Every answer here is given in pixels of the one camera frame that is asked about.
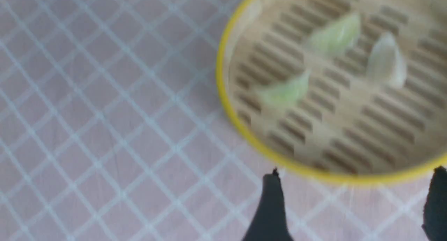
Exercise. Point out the green dumpling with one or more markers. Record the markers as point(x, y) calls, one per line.
point(337, 36)
point(286, 93)

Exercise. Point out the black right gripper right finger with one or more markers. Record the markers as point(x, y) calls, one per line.
point(435, 208)

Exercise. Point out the pink checked tablecloth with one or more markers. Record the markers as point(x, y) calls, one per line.
point(112, 129)

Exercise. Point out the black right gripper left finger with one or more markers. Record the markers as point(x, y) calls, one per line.
point(269, 221)

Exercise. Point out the white dumpling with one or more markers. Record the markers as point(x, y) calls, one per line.
point(386, 64)

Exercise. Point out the bamboo steamer tray yellow rim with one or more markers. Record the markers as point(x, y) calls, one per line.
point(345, 129)

